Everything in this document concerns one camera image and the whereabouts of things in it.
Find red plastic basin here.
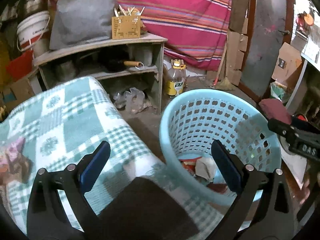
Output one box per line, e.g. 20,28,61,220
6,50,33,81

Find white plastic bucket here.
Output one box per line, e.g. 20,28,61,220
17,10,51,58

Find white crumpled tissue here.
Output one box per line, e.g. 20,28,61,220
195,157,217,182

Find large cardboard box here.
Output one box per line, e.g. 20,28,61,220
1,75,42,112

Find light blue plastic basket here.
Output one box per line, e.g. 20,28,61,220
159,89,281,206

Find green trash bin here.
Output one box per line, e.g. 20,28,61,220
270,81,291,104

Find straw broom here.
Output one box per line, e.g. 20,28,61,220
213,42,233,91

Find clear orange plastic snack bag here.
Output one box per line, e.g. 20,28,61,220
179,157,202,177

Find green checkered tablecloth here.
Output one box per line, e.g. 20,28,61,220
1,77,222,239

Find pink snack wrapper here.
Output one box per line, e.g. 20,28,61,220
1,137,28,174

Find brown cardboard box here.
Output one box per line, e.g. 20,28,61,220
272,42,303,89

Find grey wooden shelf unit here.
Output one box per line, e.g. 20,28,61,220
33,33,167,113

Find pan with wooden handle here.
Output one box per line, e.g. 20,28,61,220
105,61,144,73

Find steel cooking pot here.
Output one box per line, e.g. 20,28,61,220
22,0,48,17

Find black silver foil bag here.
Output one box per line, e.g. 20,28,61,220
99,177,200,239

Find clear oil bottle yellow label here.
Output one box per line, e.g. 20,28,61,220
164,59,186,97

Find red striped cloth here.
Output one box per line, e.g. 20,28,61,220
47,0,234,72

